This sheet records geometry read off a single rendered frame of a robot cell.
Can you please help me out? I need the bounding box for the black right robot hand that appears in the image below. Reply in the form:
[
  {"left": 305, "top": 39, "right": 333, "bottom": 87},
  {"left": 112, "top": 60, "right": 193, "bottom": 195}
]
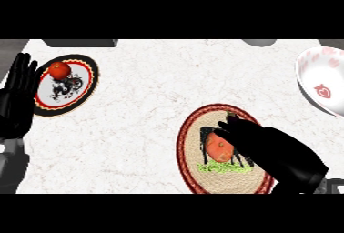
[{"left": 211, "top": 119, "right": 330, "bottom": 195}]

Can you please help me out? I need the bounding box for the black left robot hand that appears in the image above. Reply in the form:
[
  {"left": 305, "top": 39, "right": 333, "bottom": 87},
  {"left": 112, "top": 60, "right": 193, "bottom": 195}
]
[{"left": 0, "top": 52, "right": 41, "bottom": 140}]

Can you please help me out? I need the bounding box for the orange squash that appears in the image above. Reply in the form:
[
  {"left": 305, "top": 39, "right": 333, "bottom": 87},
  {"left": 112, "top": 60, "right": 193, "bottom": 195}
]
[{"left": 203, "top": 132, "right": 234, "bottom": 164}]

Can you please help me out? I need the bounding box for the round woven red-rimmed placemat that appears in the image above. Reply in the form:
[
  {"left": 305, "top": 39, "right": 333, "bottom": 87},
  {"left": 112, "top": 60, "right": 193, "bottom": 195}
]
[{"left": 175, "top": 103, "right": 276, "bottom": 195}]

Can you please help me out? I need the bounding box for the white bowl with red print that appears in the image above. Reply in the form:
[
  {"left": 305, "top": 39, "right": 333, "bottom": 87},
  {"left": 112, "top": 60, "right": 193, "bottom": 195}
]
[{"left": 293, "top": 46, "right": 344, "bottom": 118}]

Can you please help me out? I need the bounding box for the round black-rimmed plate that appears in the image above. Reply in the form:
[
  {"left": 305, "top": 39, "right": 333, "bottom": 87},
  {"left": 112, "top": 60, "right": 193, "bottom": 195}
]
[{"left": 32, "top": 54, "right": 100, "bottom": 117}]

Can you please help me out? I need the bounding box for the red tomato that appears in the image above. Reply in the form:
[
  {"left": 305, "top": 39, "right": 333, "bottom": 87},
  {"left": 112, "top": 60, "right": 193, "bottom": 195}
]
[{"left": 48, "top": 61, "right": 72, "bottom": 81}]

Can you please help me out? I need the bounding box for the dark grey flat object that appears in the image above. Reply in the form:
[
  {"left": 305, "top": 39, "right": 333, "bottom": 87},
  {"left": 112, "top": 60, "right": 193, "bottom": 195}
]
[{"left": 41, "top": 39, "right": 119, "bottom": 48}]

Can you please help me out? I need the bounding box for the grey rounded object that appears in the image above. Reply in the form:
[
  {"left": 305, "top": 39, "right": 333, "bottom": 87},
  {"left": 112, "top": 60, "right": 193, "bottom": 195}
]
[{"left": 240, "top": 39, "right": 278, "bottom": 48}]

